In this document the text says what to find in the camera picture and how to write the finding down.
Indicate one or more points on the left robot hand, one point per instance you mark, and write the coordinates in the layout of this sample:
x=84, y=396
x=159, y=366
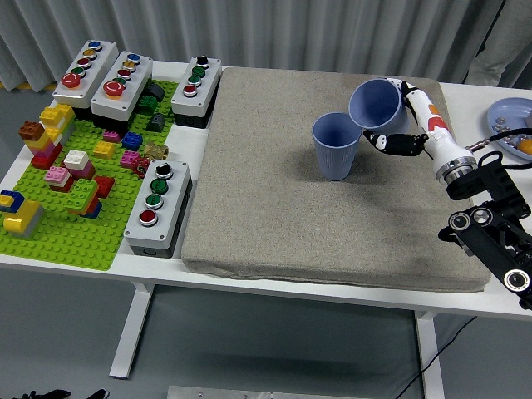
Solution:
x=56, y=394

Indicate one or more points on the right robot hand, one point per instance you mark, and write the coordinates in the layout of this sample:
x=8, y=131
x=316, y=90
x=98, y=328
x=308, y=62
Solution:
x=432, y=124

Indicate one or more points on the blue ribbed cup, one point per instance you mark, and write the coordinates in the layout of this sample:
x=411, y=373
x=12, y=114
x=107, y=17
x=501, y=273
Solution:
x=374, y=104
x=334, y=160

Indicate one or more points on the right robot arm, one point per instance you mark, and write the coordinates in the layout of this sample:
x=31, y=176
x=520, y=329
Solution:
x=482, y=245

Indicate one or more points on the blue plate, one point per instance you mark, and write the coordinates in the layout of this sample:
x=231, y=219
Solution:
x=511, y=110

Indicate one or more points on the orange round object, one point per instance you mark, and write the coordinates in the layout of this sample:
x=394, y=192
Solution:
x=526, y=146

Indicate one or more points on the white table leg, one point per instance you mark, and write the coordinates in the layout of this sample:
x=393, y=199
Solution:
x=133, y=328
x=430, y=357

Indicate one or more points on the person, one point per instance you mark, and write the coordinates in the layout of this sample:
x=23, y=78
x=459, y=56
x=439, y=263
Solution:
x=503, y=50

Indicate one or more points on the green brick baseplate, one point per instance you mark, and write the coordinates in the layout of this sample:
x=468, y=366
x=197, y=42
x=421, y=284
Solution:
x=62, y=249

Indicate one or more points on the grey-brown mat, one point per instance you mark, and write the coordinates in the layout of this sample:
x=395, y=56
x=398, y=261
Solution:
x=291, y=216

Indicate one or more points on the yellow grey brick stack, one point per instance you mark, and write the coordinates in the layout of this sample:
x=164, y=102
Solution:
x=23, y=216

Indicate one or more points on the green brick stack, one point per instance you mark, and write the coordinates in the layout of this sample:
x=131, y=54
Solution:
x=81, y=193

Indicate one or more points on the blue yellow brick stack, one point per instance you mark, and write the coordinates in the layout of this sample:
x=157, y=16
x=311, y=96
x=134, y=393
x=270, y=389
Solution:
x=14, y=195

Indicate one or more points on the grey curtain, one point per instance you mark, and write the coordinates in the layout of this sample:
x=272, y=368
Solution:
x=249, y=33

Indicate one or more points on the red toy brick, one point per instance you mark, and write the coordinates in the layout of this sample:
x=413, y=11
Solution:
x=104, y=186

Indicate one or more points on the four-button selector control box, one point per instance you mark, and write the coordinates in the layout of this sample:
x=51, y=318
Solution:
x=174, y=203
x=205, y=89

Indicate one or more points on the white pink brick stack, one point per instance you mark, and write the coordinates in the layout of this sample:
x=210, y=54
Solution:
x=77, y=159

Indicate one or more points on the yellow pink red brick stack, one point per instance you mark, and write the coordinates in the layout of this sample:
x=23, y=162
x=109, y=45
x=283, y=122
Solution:
x=43, y=154

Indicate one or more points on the yellow toy brick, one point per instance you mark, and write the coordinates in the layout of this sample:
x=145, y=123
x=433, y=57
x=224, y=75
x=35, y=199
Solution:
x=104, y=149

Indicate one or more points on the brass pipe fitting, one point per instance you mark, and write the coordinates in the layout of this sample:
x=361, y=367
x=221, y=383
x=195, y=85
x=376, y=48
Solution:
x=156, y=151

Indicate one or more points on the small magenta toy brick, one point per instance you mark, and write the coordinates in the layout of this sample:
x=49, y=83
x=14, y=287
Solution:
x=111, y=136

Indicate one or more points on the blue toy brick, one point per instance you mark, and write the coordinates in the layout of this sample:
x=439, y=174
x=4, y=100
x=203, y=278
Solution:
x=132, y=141

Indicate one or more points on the brown toy brick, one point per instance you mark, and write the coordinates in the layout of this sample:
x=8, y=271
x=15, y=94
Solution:
x=31, y=131

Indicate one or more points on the dark grey sloped brick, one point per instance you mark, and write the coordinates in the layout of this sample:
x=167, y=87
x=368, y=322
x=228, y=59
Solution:
x=156, y=123

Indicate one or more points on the grey curved toy brick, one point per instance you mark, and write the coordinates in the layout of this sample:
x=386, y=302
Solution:
x=157, y=90

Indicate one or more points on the yellow white brick stack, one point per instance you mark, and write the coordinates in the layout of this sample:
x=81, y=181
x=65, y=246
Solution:
x=56, y=114

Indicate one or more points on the dark green toy brick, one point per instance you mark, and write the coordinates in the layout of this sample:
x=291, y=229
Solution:
x=147, y=104

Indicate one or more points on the five-button control box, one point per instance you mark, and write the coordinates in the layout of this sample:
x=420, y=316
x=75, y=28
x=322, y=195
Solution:
x=97, y=68
x=137, y=81

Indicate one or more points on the yellow black floor tape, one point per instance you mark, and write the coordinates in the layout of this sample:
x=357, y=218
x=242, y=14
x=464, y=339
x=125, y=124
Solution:
x=25, y=85

